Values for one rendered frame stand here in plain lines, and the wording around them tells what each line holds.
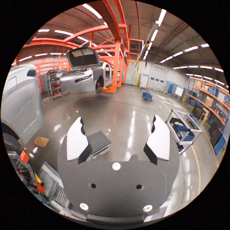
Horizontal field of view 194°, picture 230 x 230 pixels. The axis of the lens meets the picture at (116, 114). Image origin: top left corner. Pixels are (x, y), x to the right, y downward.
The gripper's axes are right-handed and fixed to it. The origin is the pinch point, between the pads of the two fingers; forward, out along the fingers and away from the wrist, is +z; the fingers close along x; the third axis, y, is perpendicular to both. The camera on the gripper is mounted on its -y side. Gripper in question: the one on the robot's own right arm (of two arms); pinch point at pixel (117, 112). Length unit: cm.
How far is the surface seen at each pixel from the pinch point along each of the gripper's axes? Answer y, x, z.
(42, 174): 86, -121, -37
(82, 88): 19, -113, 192
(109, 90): 57, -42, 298
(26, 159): 29, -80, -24
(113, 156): 123, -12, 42
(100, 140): 86, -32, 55
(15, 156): 16, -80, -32
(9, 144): 8, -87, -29
